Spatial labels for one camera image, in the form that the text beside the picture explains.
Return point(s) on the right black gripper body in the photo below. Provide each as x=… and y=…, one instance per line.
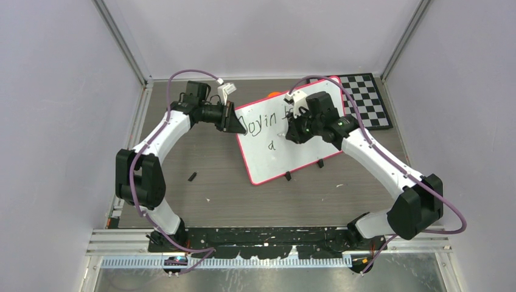
x=303, y=126

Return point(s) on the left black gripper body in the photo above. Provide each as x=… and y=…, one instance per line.
x=227, y=113

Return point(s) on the pink framed whiteboard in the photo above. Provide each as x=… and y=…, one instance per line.
x=268, y=156

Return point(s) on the black marker cap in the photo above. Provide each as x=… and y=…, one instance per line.
x=192, y=177

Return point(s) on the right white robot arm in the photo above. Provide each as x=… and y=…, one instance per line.
x=417, y=198

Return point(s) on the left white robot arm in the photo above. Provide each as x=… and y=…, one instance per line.
x=139, y=179

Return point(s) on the orange object behind board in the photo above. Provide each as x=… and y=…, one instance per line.
x=273, y=94

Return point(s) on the black white checkerboard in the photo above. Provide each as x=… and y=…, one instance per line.
x=364, y=91

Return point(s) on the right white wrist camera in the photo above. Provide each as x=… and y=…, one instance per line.
x=298, y=99

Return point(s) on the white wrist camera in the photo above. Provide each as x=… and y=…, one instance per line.
x=298, y=99
x=224, y=89

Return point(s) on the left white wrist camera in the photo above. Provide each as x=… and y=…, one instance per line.
x=224, y=89

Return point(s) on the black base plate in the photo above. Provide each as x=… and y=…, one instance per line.
x=276, y=242

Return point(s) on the slotted cable duct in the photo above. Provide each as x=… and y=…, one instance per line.
x=164, y=262

